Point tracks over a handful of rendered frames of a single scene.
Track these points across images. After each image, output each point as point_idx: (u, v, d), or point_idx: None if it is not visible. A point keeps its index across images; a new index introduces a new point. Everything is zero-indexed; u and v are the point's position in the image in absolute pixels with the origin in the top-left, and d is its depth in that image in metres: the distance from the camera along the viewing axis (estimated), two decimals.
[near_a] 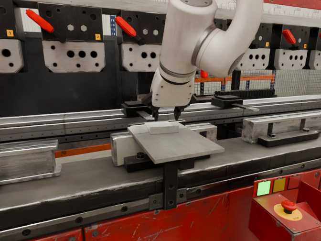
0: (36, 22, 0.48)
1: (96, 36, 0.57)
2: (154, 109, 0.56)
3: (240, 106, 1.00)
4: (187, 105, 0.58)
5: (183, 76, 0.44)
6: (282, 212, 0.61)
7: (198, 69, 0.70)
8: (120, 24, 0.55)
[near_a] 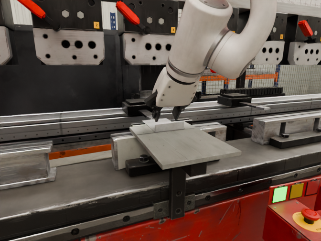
0: (24, 5, 0.42)
1: (94, 24, 0.50)
2: (156, 109, 0.56)
3: (249, 105, 0.94)
4: (187, 105, 0.59)
5: (193, 76, 0.45)
6: (302, 222, 0.55)
7: None
8: (121, 10, 0.49)
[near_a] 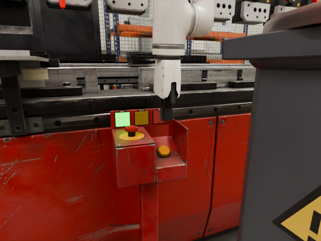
0: None
1: None
2: (173, 104, 0.58)
3: (144, 60, 1.00)
4: None
5: None
6: (124, 136, 0.61)
7: None
8: None
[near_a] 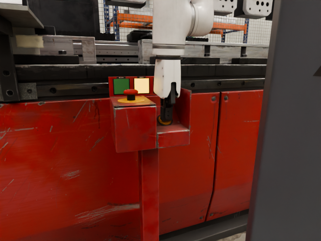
0: None
1: None
2: (173, 104, 0.58)
3: (144, 35, 0.96)
4: None
5: None
6: (123, 100, 0.57)
7: None
8: None
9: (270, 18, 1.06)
